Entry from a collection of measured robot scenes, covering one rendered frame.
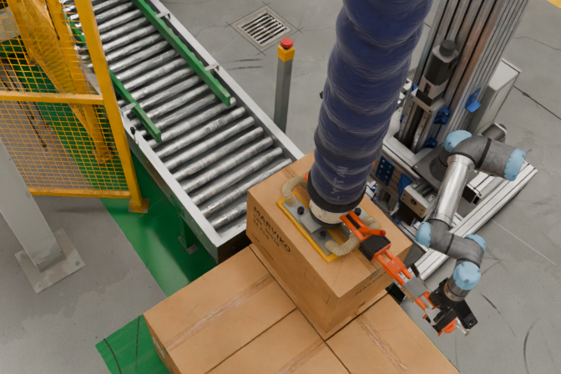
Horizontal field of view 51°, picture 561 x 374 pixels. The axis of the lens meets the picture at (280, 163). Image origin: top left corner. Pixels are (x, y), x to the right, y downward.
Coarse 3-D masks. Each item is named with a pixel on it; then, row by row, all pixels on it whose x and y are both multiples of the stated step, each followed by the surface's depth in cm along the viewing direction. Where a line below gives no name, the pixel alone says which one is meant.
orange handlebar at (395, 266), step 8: (344, 216) 231; (352, 216) 232; (360, 224) 230; (352, 232) 229; (360, 232) 228; (360, 240) 227; (392, 256) 222; (384, 264) 221; (392, 264) 220; (400, 264) 220; (392, 272) 218; (408, 272) 219; (400, 280) 217; (424, 296) 215; (424, 304) 212; (432, 304) 213; (448, 328) 208
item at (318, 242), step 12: (276, 204) 248; (300, 204) 246; (288, 216) 244; (300, 216) 243; (300, 228) 240; (324, 228) 241; (312, 240) 238; (324, 240) 237; (336, 240) 238; (324, 252) 235
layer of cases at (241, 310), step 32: (256, 256) 294; (192, 288) 282; (224, 288) 282; (256, 288) 283; (288, 288) 284; (160, 320) 272; (192, 320) 273; (224, 320) 274; (256, 320) 274; (288, 320) 275; (352, 320) 279; (384, 320) 278; (160, 352) 298; (192, 352) 264; (224, 352) 265; (256, 352) 266; (288, 352) 267; (320, 352) 267; (352, 352) 268; (384, 352) 269; (416, 352) 270
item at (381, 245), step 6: (366, 240) 225; (372, 240) 225; (378, 240) 225; (384, 240) 225; (360, 246) 226; (366, 246) 223; (372, 246) 224; (378, 246) 224; (384, 246) 224; (390, 246) 224; (366, 252) 223; (372, 252) 222; (378, 252) 221; (372, 258) 223
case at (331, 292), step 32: (256, 192) 251; (256, 224) 264; (288, 224) 243; (384, 224) 246; (288, 256) 250; (320, 256) 236; (352, 256) 237; (384, 256) 238; (320, 288) 238; (352, 288) 229; (384, 288) 271; (320, 320) 256
